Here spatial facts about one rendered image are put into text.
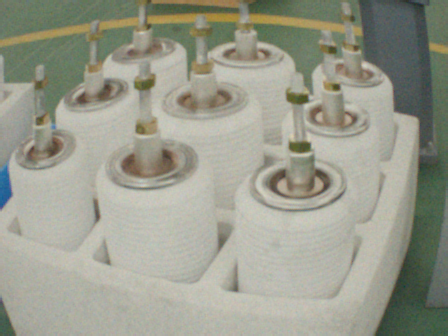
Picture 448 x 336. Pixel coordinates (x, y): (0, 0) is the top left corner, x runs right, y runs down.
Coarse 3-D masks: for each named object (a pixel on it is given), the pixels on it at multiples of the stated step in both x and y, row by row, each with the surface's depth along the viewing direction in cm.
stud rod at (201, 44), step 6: (198, 18) 78; (204, 18) 78; (198, 24) 78; (204, 24) 78; (198, 42) 79; (204, 42) 79; (198, 48) 79; (204, 48) 79; (198, 54) 79; (204, 54) 79; (198, 60) 80; (204, 60) 80
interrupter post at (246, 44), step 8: (240, 32) 90; (240, 40) 90; (248, 40) 90; (256, 40) 91; (240, 48) 90; (248, 48) 90; (256, 48) 91; (240, 56) 91; (248, 56) 91; (256, 56) 91
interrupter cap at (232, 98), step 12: (228, 84) 84; (168, 96) 83; (180, 96) 83; (228, 96) 82; (240, 96) 82; (168, 108) 80; (180, 108) 80; (192, 108) 80; (204, 108) 80; (216, 108) 80; (228, 108) 80; (240, 108) 80
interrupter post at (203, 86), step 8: (192, 72) 81; (192, 80) 80; (200, 80) 80; (208, 80) 80; (192, 88) 81; (200, 88) 80; (208, 88) 80; (216, 88) 81; (192, 96) 81; (200, 96) 81; (208, 96) 81; (216, 96) 82; (200, 104) 81; (208, 104) 81
